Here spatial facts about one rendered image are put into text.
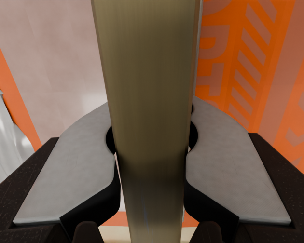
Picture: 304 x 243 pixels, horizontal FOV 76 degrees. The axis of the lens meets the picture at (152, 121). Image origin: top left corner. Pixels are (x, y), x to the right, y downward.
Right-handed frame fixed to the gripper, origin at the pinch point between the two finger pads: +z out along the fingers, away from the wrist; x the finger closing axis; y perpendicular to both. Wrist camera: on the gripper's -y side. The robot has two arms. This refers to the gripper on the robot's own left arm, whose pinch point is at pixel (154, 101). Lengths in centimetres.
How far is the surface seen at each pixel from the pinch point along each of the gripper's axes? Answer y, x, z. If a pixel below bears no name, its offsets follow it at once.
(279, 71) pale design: 0.2, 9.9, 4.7
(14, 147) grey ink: 6.9, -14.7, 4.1
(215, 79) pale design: 0.6, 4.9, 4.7
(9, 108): 2.7, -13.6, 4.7
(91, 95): 1.7, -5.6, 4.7
